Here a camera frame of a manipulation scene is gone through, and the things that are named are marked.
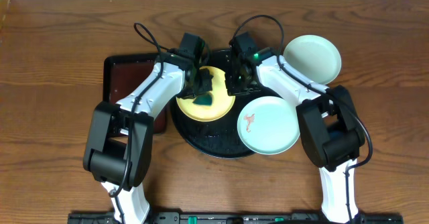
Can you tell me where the round black tray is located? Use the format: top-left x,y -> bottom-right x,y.
170,50 -> 278,159

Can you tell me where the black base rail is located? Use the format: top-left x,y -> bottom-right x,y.
67,212 -> 404,224

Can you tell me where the light blue plate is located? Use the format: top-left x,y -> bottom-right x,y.
237,96 -> 300,155
283,35 -> 342,85

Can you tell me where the yellow plate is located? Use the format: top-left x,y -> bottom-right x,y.
176,66 -> 235,121

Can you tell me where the right black cable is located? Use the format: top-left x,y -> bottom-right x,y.
231,14 -> 373,224

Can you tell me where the dark red rectangular tray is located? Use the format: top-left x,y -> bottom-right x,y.
103,52 -> 168,135

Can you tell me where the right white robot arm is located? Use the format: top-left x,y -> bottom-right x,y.
226,47 -> 368,223

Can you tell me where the green yellow sponge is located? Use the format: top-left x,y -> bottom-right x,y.
192,93 -> 213,106

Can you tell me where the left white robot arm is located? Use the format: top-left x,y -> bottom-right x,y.
83,50 -> 211,223

